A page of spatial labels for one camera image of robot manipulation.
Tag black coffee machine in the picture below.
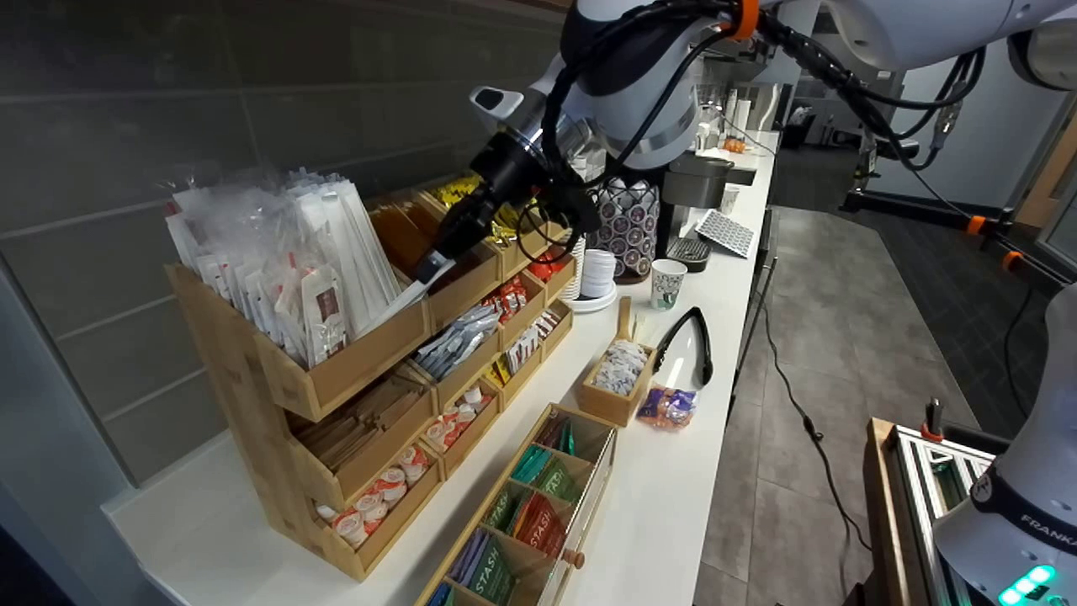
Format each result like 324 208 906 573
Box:
658 149 764 211

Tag flat silver device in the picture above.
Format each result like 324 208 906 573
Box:
693 208 757 262

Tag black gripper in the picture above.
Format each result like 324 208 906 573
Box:
419 119 568 282

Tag green tea bag packets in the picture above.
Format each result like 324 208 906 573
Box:
534 453 583 505

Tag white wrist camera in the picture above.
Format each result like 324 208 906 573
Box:
466 82 530 128

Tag grey foil packets pile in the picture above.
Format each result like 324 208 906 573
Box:
412 304 501 383

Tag black floor cable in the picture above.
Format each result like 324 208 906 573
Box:
725 253 878 566

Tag red tea bag packets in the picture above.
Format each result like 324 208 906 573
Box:
503 491 573 563

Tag clear plastic bags bundle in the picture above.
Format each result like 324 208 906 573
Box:
164 166 430 367

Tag black curved loop object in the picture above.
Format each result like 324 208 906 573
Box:
651 304 718 394

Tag small creamer cups pile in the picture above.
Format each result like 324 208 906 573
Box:
419 383 490 453
327 449 437 552

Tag small open bamboo box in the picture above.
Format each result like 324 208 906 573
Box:
573 295 661 431

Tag wood and aluminium frame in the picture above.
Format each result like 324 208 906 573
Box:
862 397 1000 606

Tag purple snack packet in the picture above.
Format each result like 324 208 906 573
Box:
632 383 698 433

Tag blue tea bag packets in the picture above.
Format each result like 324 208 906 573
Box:
447 526 517 602

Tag red ketchup packets pile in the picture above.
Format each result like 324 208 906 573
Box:
480 277 530 326
520 253 573 286

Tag white sugar packets pile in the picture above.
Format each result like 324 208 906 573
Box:
584 337 651 399

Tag teal tea bag packets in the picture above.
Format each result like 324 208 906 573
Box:
507 440 566 487

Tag bamboo tea box clear lid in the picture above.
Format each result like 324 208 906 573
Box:
412 399 618 606

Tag stack of patterned paper cups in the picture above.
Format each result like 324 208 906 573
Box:
618 174 667 267
584 181 650 282

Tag brown paper packets pile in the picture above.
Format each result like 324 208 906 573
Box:
295 375 434 473

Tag black stand with orange joints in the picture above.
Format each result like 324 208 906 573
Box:
845 181 1077 274

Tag single patterned paper cup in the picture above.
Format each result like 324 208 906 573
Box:
646 257 690 312

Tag bamboo tiered organizer rack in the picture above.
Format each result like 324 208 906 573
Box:
164 166 583 584

